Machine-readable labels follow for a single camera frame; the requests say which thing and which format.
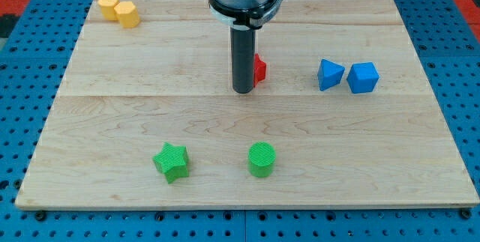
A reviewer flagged blue cube block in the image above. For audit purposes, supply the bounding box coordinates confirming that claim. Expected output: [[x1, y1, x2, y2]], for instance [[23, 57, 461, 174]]
[[346, 61, 380, 94]]

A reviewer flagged yellow hexagon block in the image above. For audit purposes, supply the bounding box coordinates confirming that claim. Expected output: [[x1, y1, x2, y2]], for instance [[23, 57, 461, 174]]
[[114, 1, 140, 28]]

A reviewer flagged blue triangular block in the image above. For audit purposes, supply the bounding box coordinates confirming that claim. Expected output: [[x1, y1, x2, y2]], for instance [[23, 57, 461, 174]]
[[317, 58, 345, 91]]

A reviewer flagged black clamp ring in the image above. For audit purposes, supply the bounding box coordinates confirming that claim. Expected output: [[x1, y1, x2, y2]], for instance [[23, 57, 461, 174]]
[[207, 0, 290, 31]]

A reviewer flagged green star block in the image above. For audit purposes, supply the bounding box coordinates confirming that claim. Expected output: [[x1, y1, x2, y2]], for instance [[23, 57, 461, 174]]
[[152, 142, 189, 184]]

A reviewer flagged wooden board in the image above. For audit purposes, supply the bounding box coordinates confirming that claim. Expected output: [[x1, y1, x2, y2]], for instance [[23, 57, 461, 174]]
[[16, 0, 479, 211]]

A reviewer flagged yellow heart block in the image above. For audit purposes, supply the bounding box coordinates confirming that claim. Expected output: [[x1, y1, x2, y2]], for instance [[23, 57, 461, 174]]
[[97, 0, 119, 21]]

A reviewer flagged green cylinder block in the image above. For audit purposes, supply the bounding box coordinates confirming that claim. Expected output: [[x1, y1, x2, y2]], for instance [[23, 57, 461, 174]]
[[248, 142, 276, 178]]

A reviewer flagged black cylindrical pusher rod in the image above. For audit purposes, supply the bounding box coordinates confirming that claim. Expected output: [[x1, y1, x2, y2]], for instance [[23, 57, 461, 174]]
[[230, 28, 256, 94]]

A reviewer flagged red block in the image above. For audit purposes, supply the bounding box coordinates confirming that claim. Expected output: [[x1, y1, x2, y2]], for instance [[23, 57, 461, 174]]
[[253, 53, 267, 87]]

